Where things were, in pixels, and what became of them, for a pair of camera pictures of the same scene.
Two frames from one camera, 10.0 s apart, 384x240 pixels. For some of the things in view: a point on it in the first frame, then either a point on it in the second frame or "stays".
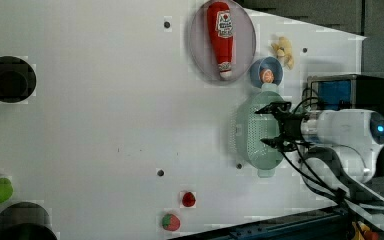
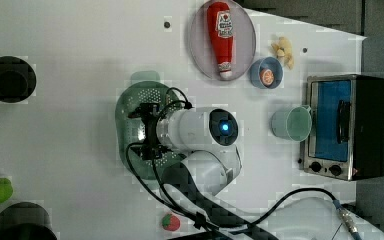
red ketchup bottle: [221, 28] stays
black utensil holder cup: [24, 221] stays
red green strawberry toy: [171, 222] stays
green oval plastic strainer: [252, 128] → [145, 88]
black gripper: [289, 124] → [150, 113]
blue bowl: [267, 62] stays
